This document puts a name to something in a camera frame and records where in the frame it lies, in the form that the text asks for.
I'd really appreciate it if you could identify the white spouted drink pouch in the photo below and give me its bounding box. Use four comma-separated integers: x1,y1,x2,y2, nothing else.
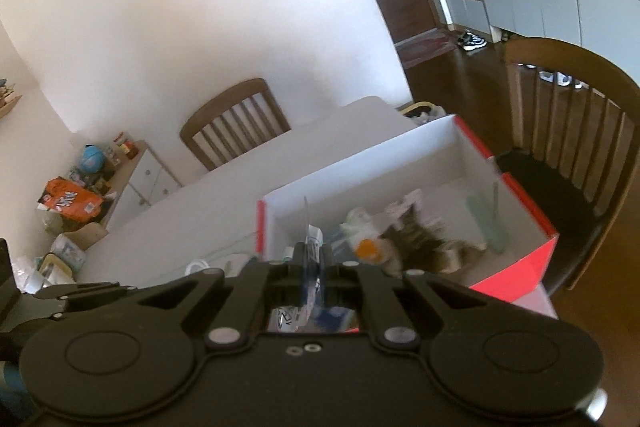
271,197,326,334

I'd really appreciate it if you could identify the white tissue pack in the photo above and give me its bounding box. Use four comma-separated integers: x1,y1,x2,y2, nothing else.
326,207,402,277

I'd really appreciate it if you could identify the black snack packet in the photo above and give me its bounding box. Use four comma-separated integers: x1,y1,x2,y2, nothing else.
383,213,488,275

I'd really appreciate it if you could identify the pink printed snack packet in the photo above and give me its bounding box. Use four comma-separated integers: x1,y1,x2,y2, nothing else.
384,188,424,221

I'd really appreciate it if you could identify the teal plastic stick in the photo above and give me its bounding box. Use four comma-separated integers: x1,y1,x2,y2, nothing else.
465,195,508,254

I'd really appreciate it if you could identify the blue wet wipes pack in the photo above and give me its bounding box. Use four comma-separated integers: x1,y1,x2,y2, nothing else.
312,307,359,334

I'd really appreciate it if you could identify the brown cardboard box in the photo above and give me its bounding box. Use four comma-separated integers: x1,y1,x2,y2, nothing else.
63,222,108,251

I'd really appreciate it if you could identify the orange snack bag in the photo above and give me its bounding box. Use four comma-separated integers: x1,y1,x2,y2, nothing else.
38,176,105,225

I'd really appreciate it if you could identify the red cardboard shoe box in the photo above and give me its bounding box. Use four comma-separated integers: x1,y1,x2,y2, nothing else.
257,116,559,303

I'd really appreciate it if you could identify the blue globe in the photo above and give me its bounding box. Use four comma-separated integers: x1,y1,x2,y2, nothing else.
79,145,105,174

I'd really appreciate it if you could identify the small white side cabinet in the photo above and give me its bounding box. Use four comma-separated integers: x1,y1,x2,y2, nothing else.
101,141,182,233

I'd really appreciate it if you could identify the red lidded sauce jar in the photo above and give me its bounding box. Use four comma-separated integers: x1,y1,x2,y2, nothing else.
114,131,139,159

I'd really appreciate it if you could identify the wooden chair behind table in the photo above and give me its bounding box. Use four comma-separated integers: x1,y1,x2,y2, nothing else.
179,78,291,171

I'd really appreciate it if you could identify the red patterned door mat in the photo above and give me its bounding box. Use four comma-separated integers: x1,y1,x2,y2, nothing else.
395,28,457,69

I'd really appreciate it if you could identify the pair of sneakers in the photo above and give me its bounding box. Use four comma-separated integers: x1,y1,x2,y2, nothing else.
457,30,487,53

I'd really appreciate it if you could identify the wooden chair right of table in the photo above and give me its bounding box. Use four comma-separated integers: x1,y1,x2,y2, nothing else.
497,37,639,294

